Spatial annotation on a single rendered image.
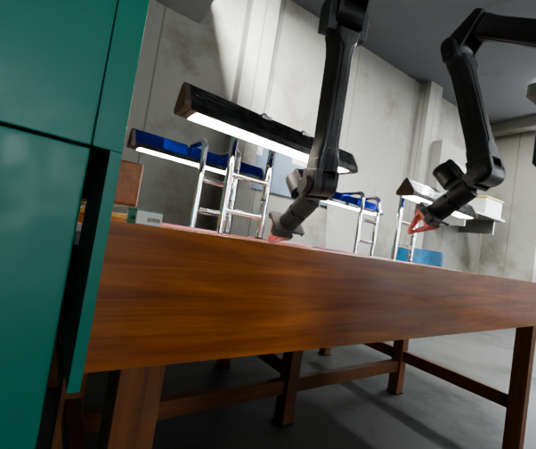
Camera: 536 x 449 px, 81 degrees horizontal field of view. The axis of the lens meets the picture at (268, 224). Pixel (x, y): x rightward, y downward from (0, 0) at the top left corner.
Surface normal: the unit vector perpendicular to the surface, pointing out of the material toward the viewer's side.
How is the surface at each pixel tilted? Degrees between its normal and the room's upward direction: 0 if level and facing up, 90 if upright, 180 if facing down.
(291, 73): 90
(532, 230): 90
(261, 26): 90
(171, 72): 90
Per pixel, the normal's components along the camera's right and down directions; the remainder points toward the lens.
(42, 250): 0.57, 0.05
